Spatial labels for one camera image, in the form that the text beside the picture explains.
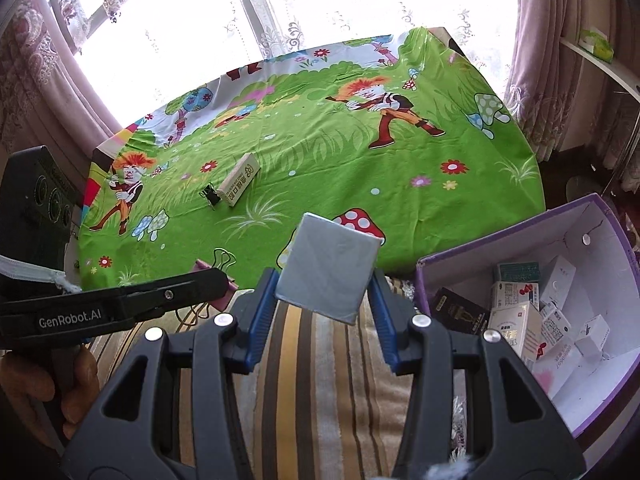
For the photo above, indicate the white window frame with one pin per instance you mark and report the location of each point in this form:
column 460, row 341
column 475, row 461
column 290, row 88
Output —
column 260, row 10

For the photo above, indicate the tall beige carton box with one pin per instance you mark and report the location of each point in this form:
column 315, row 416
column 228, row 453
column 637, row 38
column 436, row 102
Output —
column 512, row 330

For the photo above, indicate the grey box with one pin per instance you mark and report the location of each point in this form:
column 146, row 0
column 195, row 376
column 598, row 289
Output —
column 325, row 265

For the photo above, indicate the striped plush blanket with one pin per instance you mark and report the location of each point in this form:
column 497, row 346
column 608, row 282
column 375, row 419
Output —
column 310, row 385

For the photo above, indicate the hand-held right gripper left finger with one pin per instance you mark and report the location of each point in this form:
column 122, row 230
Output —
column 260, row 320

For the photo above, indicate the white lace curtain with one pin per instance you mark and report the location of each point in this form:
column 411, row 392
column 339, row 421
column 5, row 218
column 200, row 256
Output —
column 350, row 10

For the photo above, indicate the black binder clip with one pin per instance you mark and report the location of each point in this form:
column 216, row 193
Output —
column 211, row 195

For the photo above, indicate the purple storage box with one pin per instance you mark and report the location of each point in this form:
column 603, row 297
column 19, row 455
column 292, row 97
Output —
column 590, row 395

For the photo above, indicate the pink binder clip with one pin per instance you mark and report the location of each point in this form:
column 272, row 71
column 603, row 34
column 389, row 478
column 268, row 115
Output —
column 223, row 300

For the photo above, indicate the green cartoon printed bed sheet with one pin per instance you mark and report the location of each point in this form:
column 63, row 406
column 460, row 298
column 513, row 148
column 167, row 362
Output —
column 350, row 170

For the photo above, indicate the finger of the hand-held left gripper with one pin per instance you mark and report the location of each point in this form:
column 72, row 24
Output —
column 175, row 292

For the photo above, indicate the white box with red figure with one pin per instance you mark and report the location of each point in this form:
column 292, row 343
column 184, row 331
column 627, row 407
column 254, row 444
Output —
column 542, row 353

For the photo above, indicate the white box with text panel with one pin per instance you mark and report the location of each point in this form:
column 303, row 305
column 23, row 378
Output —
column 562, row 370

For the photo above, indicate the white carton box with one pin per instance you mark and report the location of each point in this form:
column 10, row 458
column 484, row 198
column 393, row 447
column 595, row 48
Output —
column 557, row 275
column 555, row 327

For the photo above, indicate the green packet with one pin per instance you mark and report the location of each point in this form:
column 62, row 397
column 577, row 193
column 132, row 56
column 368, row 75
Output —
column 597, row 45

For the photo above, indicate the person's left hand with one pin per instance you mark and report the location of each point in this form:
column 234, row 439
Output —
column 80, row 380

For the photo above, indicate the white curved shelf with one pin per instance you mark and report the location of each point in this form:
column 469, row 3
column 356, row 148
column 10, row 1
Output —
column 612, row 72

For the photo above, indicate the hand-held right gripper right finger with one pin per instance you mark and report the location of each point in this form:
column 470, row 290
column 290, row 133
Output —
column 385, row 320

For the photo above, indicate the narrow beige box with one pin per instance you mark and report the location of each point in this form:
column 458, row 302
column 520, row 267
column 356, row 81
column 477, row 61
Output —
column 242, row 180

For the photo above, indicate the black carton box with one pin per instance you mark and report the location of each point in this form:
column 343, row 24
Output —
column 457, row 312

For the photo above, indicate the teal patterned box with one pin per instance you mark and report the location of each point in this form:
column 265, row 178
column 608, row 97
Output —
column 517, row 271

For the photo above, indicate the pink drape curtain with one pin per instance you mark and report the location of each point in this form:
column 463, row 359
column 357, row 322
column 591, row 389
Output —
column 560, row 60
column 45, row 75

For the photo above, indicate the small white box red print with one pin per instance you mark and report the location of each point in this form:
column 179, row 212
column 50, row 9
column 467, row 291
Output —
column 515, row 294

